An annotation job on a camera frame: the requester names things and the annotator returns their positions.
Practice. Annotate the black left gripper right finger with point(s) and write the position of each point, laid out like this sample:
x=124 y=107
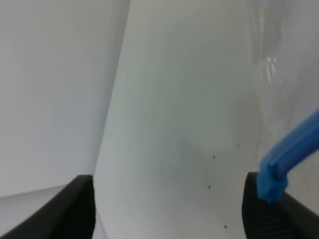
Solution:
x=282 y=219

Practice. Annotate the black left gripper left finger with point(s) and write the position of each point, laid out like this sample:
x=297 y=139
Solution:
x=71 y=214

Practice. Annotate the clear zip bag blue seal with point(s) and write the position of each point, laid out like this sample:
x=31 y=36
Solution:
x=284 y=49

